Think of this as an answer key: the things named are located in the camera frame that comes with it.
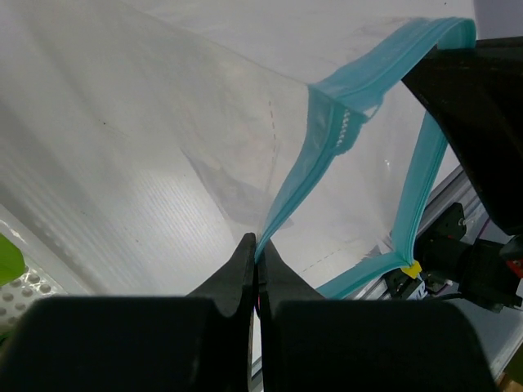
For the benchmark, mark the aluminium mounting rail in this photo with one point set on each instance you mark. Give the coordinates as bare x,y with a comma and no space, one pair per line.
455,188

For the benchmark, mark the white perforated plastic basket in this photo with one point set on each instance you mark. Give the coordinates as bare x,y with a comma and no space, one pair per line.
34,283

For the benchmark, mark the green toy pepper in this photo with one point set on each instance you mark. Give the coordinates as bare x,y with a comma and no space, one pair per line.
12,263

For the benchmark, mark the clear teal-zipper zip bag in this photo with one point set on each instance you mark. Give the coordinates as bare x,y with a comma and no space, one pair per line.
140,140

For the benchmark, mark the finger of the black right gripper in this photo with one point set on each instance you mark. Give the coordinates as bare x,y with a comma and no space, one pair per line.
475,96

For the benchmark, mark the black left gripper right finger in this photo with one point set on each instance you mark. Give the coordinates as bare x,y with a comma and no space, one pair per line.
310,343

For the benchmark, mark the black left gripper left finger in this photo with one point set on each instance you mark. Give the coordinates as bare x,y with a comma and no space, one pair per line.
198,342

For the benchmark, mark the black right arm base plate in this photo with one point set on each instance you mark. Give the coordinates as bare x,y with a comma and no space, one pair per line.
485,273

